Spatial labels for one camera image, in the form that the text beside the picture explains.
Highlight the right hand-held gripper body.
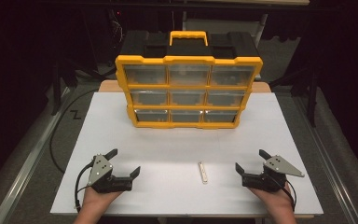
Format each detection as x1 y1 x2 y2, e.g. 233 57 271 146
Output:
241 155 306 193

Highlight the bundle of thin wires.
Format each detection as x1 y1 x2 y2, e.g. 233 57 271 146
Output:
110 8 126 48

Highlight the black metal stand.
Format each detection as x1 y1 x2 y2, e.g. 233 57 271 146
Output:
50 59 77 116
269 66 321 128

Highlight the left hand-held gripper black cable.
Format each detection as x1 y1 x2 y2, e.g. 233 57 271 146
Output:
74 161 96 213

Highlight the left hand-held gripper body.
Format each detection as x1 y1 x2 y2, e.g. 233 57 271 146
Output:
87 154 133 194

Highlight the right hand-held gripper black cable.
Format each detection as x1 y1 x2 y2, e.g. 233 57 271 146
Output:
274 178 297 213

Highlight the metal floor rail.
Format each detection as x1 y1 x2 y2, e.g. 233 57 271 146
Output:
292 95 358 224
0 87 74 224

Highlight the yellow black organizer cabinet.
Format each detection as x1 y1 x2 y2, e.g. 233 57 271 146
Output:
115 30 264 130

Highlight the person's right hand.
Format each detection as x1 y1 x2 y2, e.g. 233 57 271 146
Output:
249 184 296 216

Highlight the single clear plastic drawer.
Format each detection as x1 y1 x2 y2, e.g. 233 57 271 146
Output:
207 90 247 107

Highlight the small white connector strip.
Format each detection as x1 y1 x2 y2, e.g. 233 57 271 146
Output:
198 161 209 185

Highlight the person's left hand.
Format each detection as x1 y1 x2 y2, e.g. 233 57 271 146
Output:
81 187 124 216

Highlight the hand-held gripper black cable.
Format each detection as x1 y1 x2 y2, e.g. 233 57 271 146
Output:
74 161 96 213
274 178 297 213

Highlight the black floor cable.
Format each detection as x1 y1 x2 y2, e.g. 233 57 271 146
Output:
48 89 101 175

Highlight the set of transparent organizer bins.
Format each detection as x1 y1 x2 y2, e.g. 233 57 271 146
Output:
123 64 255 123

